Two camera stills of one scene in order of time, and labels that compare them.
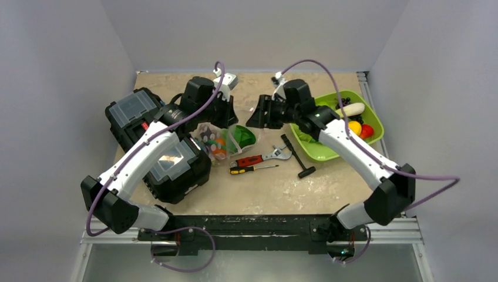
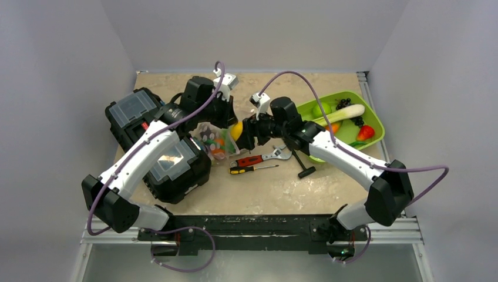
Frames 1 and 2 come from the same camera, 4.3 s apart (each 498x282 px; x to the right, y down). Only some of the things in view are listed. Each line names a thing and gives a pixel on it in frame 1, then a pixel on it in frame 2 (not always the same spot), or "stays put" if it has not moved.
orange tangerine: x=220 y=150 stays put
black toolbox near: x=177 y=169 stays put
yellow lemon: x=355 y=126 -> x=236 y=130
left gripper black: x=229 y=117 stays put
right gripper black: x=266 y=111 -> x=248 y=133
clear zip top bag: x=218 y=144 stays put
